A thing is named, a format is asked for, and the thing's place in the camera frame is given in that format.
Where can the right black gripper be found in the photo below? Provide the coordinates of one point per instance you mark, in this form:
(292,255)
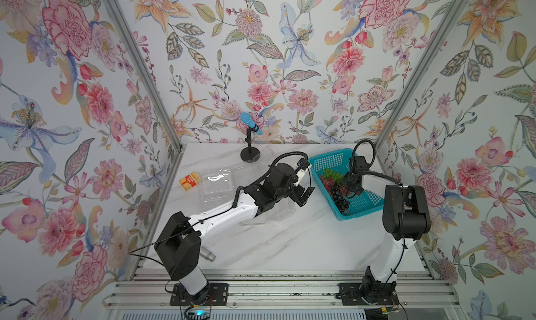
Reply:
(345,178)

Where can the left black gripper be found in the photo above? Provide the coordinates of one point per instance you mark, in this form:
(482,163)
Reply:
(297,195)

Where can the red grape bunch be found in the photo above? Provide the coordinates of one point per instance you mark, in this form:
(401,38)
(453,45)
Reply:
(333,187)

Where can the teal plastic mesh basket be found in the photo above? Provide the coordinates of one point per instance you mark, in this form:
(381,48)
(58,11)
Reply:
(338,160)

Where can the clear clamshell container front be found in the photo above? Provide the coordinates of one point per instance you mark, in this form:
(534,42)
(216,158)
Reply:
(281,211)

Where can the clear clamshell container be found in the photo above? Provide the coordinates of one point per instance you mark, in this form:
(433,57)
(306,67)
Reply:
(216,187)
(244,173)
(281,211)

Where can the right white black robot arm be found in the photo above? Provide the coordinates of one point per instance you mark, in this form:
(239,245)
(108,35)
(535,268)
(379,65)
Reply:
(405,218)

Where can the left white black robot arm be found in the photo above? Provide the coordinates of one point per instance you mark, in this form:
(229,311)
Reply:
(179,244)

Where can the green grape bunch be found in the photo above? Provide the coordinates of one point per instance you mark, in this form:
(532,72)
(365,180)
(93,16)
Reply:
(333,175)

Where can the clear clamshell container back centre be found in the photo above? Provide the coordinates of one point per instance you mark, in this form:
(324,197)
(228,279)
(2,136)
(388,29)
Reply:
(244,173)

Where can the blue microphone on black stand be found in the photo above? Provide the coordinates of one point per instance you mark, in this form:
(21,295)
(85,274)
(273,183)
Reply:
(250,153)

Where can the clear clamshell container back left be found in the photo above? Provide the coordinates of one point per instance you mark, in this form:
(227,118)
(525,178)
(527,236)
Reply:
(216,187)

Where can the grey metal cylinder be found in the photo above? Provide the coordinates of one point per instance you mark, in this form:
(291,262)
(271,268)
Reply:
(207,254)

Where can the orange yellow snack packet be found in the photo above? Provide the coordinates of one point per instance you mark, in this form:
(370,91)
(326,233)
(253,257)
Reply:
(190,181)

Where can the aluminium rail base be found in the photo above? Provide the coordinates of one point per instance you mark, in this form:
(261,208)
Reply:
(149,289)

